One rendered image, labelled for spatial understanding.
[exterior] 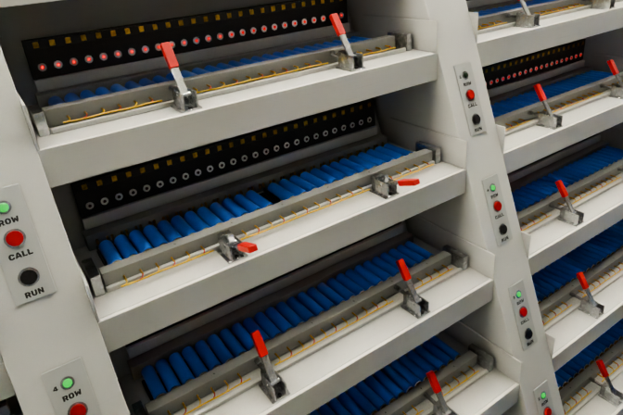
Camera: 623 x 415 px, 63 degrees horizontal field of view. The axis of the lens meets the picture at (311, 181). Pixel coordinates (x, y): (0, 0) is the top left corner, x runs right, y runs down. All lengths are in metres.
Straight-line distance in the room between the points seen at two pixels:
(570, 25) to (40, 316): 1.04
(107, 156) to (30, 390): 0.26
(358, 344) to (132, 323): 0.34
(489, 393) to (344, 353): 0.32
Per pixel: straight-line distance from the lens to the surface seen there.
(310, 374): 0.77
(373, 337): 0.81
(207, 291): 0.66
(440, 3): 0.91
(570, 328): 1.18
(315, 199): 0.76
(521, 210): 1.12
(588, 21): 1.24
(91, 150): 0.63
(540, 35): 1.10
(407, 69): 0.84
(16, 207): 0.61
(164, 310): 0.65
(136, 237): 0.74
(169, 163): 0.79
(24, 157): 0.62
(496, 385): 1.03
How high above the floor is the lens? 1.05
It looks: 7 degrees down
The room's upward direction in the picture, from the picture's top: 16 degrees counter-clockwise
